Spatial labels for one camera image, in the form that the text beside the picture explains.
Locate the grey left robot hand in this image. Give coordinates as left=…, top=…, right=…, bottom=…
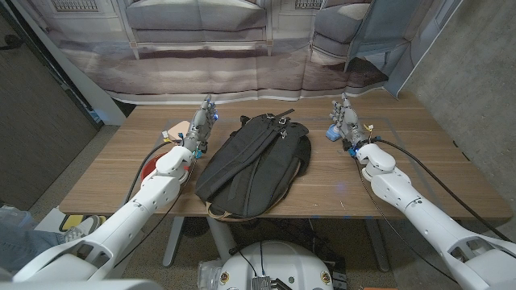
left=181, top=94, right=219, bottom=156

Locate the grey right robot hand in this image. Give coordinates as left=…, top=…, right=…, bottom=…
left=325, top=92, right=370, bottom=152

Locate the black backpack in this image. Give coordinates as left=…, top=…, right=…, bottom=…
left=194, top=108, right=313, bottom=222

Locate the beige jewelry box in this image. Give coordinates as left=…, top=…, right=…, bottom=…
left=166, top=119, right=191, bottom=143

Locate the printed room backdrop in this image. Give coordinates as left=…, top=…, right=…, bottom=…
left=23, top=0, right=464, bottom=106

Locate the black round fan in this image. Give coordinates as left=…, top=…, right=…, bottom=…
left=183, top=217, right=210, bottom=238

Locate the grey table leg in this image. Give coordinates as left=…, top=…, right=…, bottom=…
left=206, top=217, right=239, bottom=263
left=364, top=219, right=391, bottom=273
left=162, top=217, right=185, bottom=269

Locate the clear plastic package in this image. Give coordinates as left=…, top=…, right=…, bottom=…
left=197, top=259, right=225, bottom=290

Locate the grey white sneaker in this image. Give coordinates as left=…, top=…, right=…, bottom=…
left=64, top=215, right=102, bottom=242

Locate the yellow black floor sign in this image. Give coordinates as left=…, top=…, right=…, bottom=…
left=59, top=213, right=106, bottom=233

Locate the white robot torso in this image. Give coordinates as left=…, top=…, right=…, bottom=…
left=216, top=240, right=335, bottom=290

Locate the silver heat sink module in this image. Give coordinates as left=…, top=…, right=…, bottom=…
left=252, top=275, right=273, bottom=290

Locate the white floor platform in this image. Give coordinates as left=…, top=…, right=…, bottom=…
left=35, top=207, right=142, bottom=279

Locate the person's leg in jeans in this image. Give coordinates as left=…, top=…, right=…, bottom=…
left=0, top=223, right=68, bottom=275

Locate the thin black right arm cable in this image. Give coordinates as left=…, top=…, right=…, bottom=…
left=353, top=159, right=460, bottom=283

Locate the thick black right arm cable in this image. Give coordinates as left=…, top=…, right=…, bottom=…
left=372, top=138, right=514, bottom=243

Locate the white backdrop stand post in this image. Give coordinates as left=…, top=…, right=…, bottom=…
left=10, top=0, right=128, bottom=126

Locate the black door handle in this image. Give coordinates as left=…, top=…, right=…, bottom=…
left=0, top=34, right=23, bottom=52

